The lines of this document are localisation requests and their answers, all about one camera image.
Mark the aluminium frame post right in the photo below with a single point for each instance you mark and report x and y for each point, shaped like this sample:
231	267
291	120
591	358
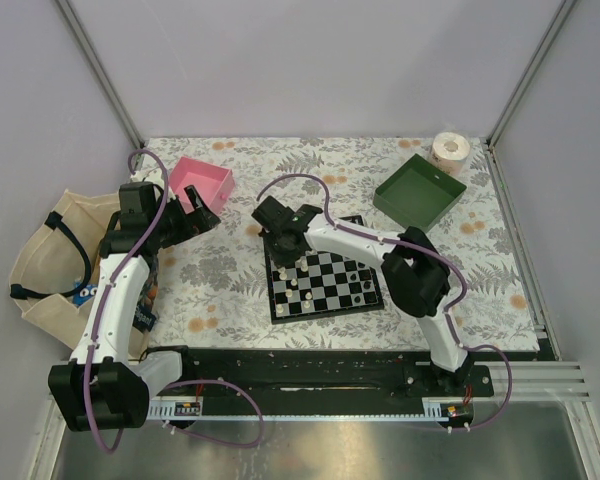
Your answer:
548	39

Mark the floral patterned table mat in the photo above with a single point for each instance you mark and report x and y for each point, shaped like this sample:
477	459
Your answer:
212	290

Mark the green square tray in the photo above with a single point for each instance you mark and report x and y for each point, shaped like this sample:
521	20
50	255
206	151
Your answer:
418	194

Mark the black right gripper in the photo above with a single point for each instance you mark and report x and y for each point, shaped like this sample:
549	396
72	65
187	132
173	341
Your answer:
279	260

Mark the toilet paper roll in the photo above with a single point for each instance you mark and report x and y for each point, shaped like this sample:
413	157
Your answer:
449	152

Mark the blue printed package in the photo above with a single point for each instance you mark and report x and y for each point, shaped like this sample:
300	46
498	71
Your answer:
84	294

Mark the aluminium frame post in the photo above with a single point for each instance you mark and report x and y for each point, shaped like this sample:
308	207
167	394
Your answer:
548	39
85	45

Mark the pink square tray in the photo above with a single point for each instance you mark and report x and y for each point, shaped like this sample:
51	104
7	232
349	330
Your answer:
212	182

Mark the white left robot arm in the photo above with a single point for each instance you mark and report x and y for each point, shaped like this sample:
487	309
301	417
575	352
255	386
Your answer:
98	388

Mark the white bishop chess piece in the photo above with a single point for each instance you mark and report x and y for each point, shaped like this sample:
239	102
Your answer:
307	301

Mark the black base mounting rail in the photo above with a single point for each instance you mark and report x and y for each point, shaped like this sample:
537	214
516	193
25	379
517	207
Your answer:
305	385

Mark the black and white chessboard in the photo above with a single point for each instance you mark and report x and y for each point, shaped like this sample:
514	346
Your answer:
328	281

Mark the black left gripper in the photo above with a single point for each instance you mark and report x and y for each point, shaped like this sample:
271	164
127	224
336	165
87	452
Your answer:
193	222

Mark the aluminium frame post left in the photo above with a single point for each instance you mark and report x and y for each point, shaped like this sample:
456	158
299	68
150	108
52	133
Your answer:
85	45

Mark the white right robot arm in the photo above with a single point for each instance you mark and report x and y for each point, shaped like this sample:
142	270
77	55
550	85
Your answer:
416	276

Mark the beige canvas tote bag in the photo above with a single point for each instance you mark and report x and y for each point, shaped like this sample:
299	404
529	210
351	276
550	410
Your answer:
50	264

